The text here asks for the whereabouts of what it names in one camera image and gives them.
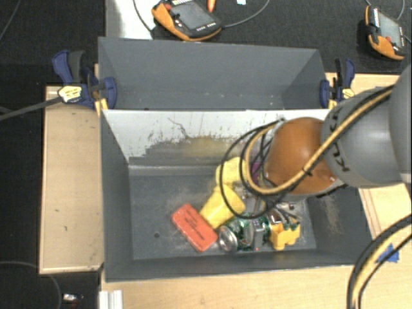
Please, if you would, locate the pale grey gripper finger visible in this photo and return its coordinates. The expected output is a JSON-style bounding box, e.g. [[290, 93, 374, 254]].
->
[[254, 224, 267, 250], [245, 225, 256, 249]]

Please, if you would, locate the green and silver drink can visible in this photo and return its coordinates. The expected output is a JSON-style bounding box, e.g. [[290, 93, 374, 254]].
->
[[218, 216, 270, 254]]

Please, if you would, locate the yellow toy block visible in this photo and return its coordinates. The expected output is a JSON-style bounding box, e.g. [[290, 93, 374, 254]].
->
[[268, 222, 302, 251]]

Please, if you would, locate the yellow toy drill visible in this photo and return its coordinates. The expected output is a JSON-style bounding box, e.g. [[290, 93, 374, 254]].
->
[[198, 156, 251, 230]]

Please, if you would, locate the orange-red flat block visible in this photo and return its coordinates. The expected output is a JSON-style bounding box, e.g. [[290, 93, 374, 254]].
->
[[171, 203, 219, 254]]

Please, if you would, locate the grey metal bin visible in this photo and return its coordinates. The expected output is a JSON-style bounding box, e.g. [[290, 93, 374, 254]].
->
[[97, 36, 375, 283]]

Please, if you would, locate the pale wood flat board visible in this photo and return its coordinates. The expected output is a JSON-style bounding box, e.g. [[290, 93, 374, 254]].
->
[[38, 85, 106, 275]]

